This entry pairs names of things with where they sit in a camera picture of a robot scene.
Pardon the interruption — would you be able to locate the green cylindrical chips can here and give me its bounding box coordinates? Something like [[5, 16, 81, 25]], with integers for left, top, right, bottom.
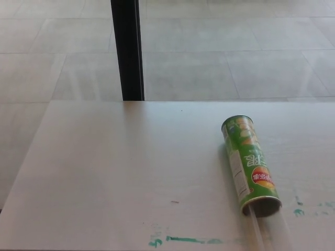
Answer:
[[221, 115, 282, 218]]

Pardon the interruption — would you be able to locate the black vertical post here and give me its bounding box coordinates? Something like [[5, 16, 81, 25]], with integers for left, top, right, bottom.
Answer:
[[110, 0, 145, 101]]

